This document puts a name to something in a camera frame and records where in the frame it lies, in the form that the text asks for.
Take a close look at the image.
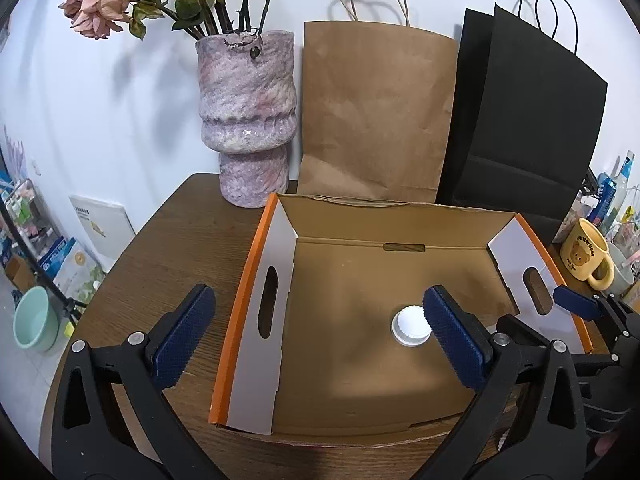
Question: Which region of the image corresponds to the black paper bag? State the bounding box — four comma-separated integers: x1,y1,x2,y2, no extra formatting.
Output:
435,0,609,243

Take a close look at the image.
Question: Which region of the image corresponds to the blue drink can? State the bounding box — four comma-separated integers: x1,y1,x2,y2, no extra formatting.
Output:
587,172,617,226

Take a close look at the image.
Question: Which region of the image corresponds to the dried rose bouquet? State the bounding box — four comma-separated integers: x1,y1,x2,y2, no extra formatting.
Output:
58,0,286,56

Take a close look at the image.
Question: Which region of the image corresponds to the pink marbled vase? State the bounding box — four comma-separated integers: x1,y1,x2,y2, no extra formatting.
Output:
195,30,299,208

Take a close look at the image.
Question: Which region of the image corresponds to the brown paper bag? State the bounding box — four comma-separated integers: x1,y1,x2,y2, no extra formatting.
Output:
296,0,458,204

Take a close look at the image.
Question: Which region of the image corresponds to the blue and white packet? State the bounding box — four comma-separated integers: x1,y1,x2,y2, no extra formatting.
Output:
37,237,76,281

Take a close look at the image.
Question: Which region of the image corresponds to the white ridged bottle cap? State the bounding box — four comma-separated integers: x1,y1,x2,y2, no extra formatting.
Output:
391,305,432,347

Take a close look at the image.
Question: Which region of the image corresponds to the wire storage rack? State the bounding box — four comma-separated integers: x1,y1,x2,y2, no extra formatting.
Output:
0,175,51,273

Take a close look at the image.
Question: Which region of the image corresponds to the white and green packet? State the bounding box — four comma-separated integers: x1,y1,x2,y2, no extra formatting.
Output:
52,252,107,306

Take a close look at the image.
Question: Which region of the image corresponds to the person's right hand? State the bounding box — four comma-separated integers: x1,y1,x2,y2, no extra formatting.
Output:
594,432,623,462

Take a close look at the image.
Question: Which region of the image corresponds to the white flat book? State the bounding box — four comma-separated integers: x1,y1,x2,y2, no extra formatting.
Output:
69,194,136,273

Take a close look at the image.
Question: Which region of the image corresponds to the green plastic basin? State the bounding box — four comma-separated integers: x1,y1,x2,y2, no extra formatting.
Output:
12,286,61,352

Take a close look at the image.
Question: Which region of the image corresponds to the grey ceramic cup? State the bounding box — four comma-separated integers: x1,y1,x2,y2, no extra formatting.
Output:
602,242,637,296

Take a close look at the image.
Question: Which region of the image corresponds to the clip lid storage jar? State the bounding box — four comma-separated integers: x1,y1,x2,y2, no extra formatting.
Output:
552,170,601,246

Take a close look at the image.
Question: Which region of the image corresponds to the clear bottle with blue cap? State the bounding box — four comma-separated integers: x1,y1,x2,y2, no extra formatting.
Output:
607,150,636,221

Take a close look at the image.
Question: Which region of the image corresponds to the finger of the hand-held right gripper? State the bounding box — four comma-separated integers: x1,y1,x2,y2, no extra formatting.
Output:
552,285,640,342
496,312,621,367

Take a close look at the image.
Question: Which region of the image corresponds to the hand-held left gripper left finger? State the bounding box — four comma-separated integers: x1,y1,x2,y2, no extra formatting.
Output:
51,284,226,480

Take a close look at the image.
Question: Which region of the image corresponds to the yellow bear mug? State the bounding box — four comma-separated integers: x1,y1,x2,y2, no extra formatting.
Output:
560,217,615,291

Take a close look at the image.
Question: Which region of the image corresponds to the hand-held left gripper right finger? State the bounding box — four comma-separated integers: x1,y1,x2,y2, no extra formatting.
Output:
422,285,591,480

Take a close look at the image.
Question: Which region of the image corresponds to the orange cardboard box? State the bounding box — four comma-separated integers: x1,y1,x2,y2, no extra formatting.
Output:
207,192,594,448

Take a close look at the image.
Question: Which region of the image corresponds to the black tripod stand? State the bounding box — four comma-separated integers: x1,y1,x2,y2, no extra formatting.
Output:
0,200,87,332

